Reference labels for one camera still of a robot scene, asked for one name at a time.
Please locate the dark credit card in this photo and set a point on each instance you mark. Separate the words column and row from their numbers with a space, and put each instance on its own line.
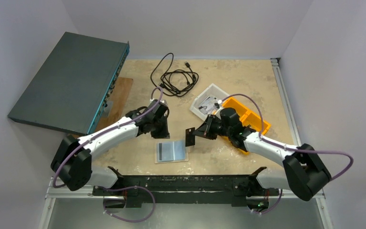
column 189, row 137

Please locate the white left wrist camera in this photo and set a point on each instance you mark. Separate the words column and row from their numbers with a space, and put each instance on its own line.
column 154, row 101

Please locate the papers in white bin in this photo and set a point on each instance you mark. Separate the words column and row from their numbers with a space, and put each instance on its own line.
column 206, row 107

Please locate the orange plastic bin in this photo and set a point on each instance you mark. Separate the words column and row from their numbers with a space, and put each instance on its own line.
column 246, row 115

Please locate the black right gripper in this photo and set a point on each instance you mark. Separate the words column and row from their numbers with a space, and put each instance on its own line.
column 206, row 130

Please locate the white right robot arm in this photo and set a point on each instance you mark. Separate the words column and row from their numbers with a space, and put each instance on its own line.
column 304, row 173

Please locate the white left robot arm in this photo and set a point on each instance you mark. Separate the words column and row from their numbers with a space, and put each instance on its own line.
column 73, row 160

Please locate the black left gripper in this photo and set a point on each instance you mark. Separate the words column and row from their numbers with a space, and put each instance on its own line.
column 159, row 127

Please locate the dark grey network switch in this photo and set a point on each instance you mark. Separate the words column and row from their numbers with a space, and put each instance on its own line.
column 70, row 90

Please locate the white plastic bin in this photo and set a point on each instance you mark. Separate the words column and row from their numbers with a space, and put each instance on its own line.
column 212, row 90

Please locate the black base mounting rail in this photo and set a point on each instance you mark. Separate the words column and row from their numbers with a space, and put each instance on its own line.
column 234, row 190

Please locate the brown wooden board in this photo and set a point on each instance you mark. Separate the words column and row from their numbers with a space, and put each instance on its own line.
column 113, row 110

